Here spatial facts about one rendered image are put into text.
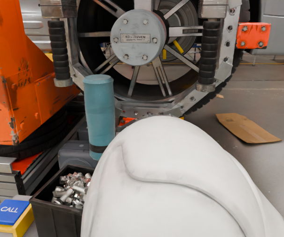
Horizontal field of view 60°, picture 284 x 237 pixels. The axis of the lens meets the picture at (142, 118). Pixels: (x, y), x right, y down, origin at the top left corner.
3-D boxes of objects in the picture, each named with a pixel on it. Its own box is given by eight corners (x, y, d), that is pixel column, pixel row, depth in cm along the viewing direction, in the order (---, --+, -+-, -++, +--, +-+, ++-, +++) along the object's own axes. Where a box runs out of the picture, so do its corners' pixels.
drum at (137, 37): (166, 56, 81) (168, 9, 76) (163, 69, 62) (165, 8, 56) (124, 55, 83) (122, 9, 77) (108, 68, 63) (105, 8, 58)
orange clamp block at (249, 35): (229, 45, 78) (258, 46, 77) (234, 49, 71) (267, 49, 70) (232, 22, 76) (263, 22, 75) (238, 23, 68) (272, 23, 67)
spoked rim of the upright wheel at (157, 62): (73, 45, 109) (165, 108, 115) (48, 52, 88) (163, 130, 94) (134, -74, 89) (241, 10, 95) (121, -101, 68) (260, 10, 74)
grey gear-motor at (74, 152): (122, 166, 145) (120, 111, 131) (102, 220, 107) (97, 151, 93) (92, 163, 147) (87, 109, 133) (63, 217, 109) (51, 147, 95)
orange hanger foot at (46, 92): (87, 87, 140) (82, 22, 127) (42, 125, 92) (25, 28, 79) (59, 86, 142) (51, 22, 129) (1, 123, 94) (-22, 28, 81)
